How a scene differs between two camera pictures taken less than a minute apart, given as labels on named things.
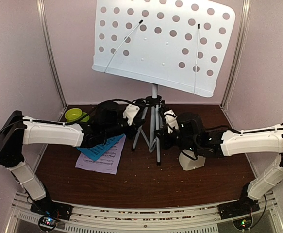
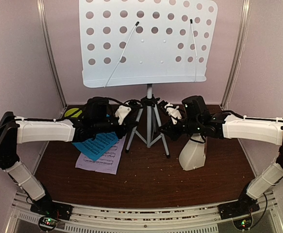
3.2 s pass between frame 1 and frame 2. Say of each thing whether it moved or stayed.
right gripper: moved
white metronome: stayed
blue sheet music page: stayed
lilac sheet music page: stayed
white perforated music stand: moved
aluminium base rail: stayed
